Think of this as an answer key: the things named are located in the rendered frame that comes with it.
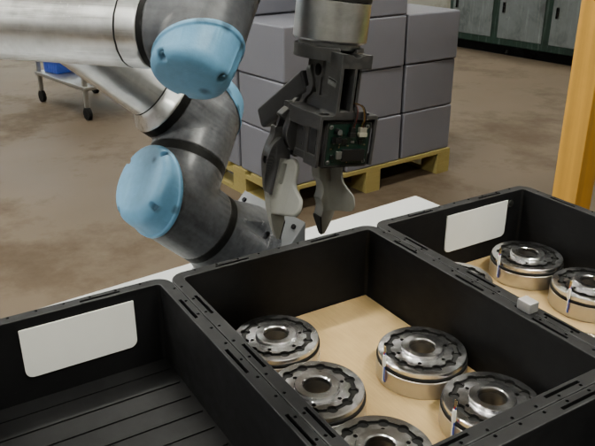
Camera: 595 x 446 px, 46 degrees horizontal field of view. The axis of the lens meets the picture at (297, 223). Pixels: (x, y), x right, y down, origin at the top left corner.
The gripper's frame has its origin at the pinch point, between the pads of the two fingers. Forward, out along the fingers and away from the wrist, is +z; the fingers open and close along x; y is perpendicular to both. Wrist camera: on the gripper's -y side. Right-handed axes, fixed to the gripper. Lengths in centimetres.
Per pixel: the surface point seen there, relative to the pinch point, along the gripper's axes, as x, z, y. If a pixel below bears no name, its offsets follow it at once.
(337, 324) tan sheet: 9.8, 15.9, -2.5
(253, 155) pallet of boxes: 129, 60, -236
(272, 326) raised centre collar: -1.1, 13.6, -1.3
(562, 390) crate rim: 9.5, 5.9, 30.6
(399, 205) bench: 66, 22, -56
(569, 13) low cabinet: 558, -21, -397
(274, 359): -3.9, 14.4, 4.3
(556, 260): 43.0, 8.5, 4.1
